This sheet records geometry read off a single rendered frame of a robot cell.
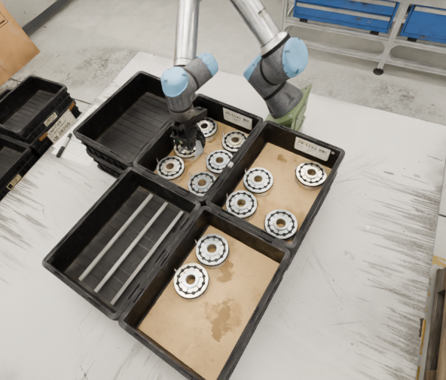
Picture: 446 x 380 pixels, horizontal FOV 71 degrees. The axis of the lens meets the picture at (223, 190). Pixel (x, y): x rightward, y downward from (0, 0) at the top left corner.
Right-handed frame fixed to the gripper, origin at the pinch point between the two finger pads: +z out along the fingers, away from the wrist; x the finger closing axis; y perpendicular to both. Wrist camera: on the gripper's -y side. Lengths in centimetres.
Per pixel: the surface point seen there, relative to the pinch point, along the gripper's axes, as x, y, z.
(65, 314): -16, 68, 15
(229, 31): -80, -198, 85
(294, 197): 39.9, 4.8, 2.2
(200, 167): 4.3, 5.4, 2.1
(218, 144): 5.8, -7.0, 2.1
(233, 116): 8.2, -16.8, -4.4
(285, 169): 33.2, -5.3, 2.1
